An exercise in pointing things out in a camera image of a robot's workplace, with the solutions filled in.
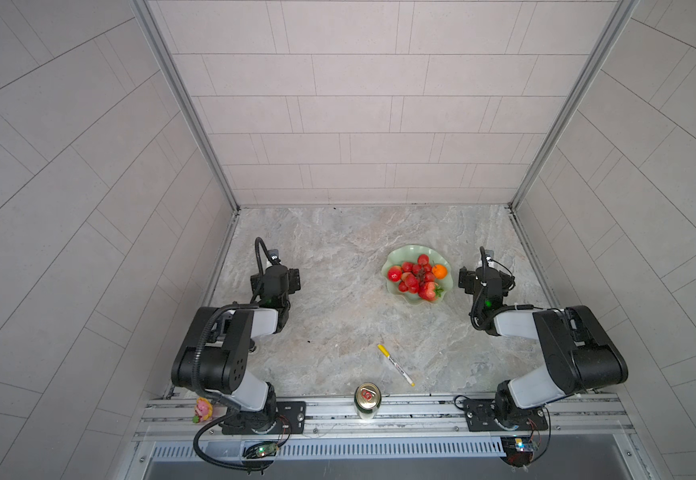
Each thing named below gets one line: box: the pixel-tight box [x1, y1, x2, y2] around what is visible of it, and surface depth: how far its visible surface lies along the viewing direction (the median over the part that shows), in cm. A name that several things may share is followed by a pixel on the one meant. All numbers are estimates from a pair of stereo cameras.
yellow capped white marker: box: [377, 344, 416, 387], surface depth 80 cm
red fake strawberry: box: [419, 281, 443, 302], surface depth 88 cm
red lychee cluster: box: [398, 254, 435, 295], surface depth 91 cm
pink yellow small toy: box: [192, 397, 213, 424], surface depth 70 cm
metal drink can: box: [354, 382, 382, 421], surface depth 66 cm
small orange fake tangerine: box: [432, 264, 448, 280], surface depth 93 cm
